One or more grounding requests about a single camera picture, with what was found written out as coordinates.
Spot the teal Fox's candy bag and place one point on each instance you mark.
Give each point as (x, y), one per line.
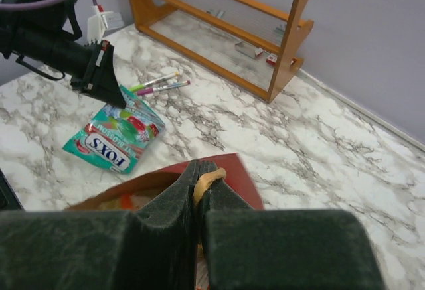
(115, 139)

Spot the red brown paper bag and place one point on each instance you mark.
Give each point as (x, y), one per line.
(167, 193)

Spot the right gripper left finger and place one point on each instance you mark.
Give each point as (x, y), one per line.
(83, 250)

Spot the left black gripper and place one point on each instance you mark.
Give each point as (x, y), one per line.
(99, 80)

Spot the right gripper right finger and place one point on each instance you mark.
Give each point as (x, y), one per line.
(248, 247)

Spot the orange wooden rack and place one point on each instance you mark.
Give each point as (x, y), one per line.
(252, 43)

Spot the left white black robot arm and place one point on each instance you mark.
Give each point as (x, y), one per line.
(47, 31)

